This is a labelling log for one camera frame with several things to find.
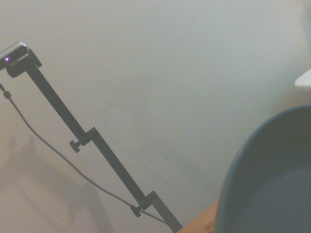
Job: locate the green round plate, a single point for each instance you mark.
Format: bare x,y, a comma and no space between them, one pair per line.
272,182

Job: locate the black jointed camera stand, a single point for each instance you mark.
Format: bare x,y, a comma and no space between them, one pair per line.
107,150

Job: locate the silver camera on jointed stand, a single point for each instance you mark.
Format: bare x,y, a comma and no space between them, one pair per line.
12,54

